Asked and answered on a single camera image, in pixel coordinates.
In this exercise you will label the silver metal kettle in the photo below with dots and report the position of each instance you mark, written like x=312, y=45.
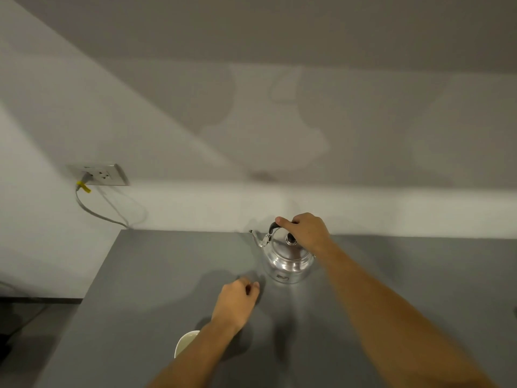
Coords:
x=286, y=258

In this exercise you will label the person's left thumb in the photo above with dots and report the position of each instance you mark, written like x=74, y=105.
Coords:
x=253, y=290

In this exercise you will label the person's right hand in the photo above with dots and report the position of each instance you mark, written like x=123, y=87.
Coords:
x=307, y=232

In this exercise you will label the person's right forearm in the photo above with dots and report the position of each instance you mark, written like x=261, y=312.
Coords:
x=394, y=319

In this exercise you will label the person's right thumb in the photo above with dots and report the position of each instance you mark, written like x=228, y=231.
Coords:
x=286, y=223

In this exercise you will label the person's left hand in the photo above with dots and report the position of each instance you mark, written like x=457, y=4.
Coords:
x=234, y=305

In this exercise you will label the silver wall power socket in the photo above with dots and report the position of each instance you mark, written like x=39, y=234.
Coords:
x=99, y=174

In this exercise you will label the person's left forearm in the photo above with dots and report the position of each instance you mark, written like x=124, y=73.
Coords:
x=194, y=359

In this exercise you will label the white cup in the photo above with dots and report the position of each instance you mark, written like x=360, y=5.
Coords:
x=185, y=342

